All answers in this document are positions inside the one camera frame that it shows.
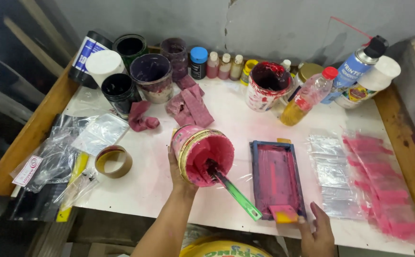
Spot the person's right hand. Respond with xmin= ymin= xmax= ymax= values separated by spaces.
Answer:
xmin=298 ymin=202 xmax=338 ymax=257

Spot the person's left hand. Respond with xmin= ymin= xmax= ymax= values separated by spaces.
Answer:
xmin=167 ymin=146 xmax=200 ymax=199

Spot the pink paint jar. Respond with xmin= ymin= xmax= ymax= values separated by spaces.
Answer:
xmin=171 ymin=124 xmax=235 ymax=188

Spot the yellow pink-stained squeegee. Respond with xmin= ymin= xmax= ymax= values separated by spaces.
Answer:
xmin=268 ymin=204 xmax=300 ymax=225

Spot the green stirring stick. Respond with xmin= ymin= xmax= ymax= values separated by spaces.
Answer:
xmin=206 ymin=159 xmax=263 ymax=222

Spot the stack of clear plastic bags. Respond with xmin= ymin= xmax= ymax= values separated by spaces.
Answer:
xmin=306 ymin=133 xmax=366 ymax=220

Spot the crumpled dark pink rag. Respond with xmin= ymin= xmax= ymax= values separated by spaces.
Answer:
xmin=128 ymin=100 xmax=161 ymax=133

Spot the checked pink rag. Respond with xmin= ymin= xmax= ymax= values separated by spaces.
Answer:
xmin=165 ymin=74 xmax=215 ymax=129

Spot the brown tape roll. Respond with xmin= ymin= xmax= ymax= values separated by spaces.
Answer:
xmin=95 ymin=145 xmax=134 ymax=179

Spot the yellow bucket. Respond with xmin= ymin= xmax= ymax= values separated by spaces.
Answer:
xmin=179 ymin=238 xmax=273 ymax=257

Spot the row of pink-printed plastic bags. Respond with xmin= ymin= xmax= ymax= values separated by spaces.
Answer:
xmin=342 ymin=131 xmax=415 ymax=244

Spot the yellow ruler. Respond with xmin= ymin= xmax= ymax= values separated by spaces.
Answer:
xmin=56 ymin=152 xmax=90 ymax=223

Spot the open black paint jar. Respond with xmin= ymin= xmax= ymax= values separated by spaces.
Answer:
xmin=101 ymin=73 xmax=142 ymax=120

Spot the large purple paint jar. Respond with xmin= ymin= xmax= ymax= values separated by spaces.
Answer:
xmin=129 ymin=53 xmax=174 ymax=104

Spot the small pink bottle white cap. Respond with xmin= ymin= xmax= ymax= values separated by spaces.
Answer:
xmin=218 ymin=53 xmax=232 ymax=80
xmin=206 ymin=51 xmax=220 ymax=79

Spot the black bottle with blue cap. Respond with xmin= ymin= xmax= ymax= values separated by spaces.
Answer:
xmin=189 ymin=46 xmax=209 ymax=80

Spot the heap of crumpled clear bags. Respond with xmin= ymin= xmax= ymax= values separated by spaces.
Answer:
xmin=10 ymin=113 xmax=130 ymax=211

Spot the white tub of red paint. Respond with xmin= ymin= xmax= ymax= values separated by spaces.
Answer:
xmin=245 ymin=61 xmax=295 ymax=113

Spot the small beige bottle white cap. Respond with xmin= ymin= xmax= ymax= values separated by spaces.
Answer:
xmin=229 ymin=54 xmax=244 ymax=81

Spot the small purple paint jar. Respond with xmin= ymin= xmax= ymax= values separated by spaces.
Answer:
xmin=160 ymin=37 xmax=189 ymax=81

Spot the yellow-lidded small jar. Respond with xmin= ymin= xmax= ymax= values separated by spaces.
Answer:
xmin=240 ymin=59 xmax=259 ymax=86

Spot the white-lidded jar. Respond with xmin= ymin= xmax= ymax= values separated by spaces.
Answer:
xmin=85 ymin=49 xmax=126 ymax=87

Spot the red-capped bottle yellow liquid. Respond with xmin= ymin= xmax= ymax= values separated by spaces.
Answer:
xmin=280 ymin=66 xmax=339 ymax=127

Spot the green-black paint jar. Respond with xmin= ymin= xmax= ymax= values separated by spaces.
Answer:
xmin=112 ymin=34 xmax=149 ymax=68

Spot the black plastic sheet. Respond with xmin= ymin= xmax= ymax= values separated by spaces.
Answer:
xmin=9 ymin=181 xmax=69 ymax=222

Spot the black jar with blue label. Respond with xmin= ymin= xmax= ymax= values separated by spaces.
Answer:
xmin=68 ymin=30 xmax=114 ymax=89

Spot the white bottle with yellow label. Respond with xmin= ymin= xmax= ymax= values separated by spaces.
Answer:
xmin=335 ymin=55 xmax=402 ymax=110

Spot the gold-lidded jar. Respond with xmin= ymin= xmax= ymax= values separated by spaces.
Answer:
xmin=292 ymin=63 xmax=324 ymax=94

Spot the blue spray can black cap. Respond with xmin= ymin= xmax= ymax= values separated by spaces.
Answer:
xmin=320 ymin=35 xmax=390 ymax=105

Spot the red spray straw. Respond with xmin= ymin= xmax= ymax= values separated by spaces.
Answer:
xmin=330 ymin=16 xmax=373 ymax=40

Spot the blue screen printing frame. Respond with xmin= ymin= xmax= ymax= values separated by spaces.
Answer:
xmin=249 ymin=140 xmax=307 ymax=221

